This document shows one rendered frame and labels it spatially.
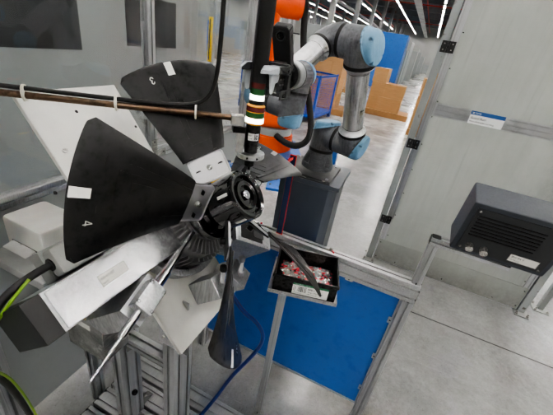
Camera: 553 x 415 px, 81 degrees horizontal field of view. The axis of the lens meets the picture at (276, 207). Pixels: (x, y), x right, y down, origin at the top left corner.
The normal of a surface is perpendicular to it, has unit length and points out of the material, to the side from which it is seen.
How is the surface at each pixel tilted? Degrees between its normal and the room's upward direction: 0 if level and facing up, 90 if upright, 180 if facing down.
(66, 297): 50
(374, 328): 90
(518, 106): 89
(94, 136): 70
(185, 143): 60
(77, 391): 0
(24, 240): 90
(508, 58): 90
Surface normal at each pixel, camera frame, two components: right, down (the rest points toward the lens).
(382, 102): -0.37, 0.39
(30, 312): 0.79, -0.33
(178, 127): 0.25, 0.02
